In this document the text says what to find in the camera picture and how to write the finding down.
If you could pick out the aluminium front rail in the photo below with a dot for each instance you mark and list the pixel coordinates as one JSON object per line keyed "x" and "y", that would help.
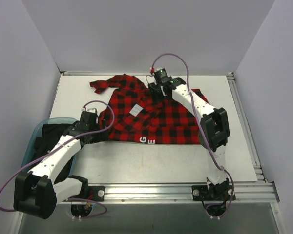
{"x": 257, "y": 192}

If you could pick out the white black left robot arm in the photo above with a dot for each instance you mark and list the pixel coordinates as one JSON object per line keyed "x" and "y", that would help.
{"x": 37, "y": 192}

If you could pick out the teal plastic bin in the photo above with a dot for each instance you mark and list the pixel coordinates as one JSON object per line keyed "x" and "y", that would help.
{"x": 37, "y": 133}

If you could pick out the black clothing in bin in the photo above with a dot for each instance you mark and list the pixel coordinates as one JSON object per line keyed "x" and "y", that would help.
{"x": 51, "y": 134}

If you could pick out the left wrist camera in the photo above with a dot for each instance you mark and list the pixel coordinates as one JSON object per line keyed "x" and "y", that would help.
{"x": 92, "y": 110}

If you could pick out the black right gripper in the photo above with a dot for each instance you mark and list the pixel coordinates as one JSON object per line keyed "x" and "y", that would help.
{"x": 155, "y": 90}

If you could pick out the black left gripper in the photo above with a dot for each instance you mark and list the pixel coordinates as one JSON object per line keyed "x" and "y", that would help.
{"x": 101, "y": 124}

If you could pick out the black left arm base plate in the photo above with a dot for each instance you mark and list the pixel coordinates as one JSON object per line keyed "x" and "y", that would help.
{"x": 95, "y": 193}

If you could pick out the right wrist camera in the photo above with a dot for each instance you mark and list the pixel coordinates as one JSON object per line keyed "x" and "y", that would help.
{"x": 161, "y": 74}

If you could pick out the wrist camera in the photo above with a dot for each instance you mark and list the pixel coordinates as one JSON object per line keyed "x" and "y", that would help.
{"x": 92, "y": 110}
{"x": 161, "y": 74}

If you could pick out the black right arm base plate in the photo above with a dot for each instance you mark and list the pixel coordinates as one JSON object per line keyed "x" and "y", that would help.
{"x": 203, "y": 193}

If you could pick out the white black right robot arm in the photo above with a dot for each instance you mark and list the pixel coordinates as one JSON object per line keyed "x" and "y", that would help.
{"x": 213, "y": 126}

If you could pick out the red black plaid shirt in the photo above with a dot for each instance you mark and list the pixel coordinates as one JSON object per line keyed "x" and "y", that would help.
{"x": 136, "y": 118}

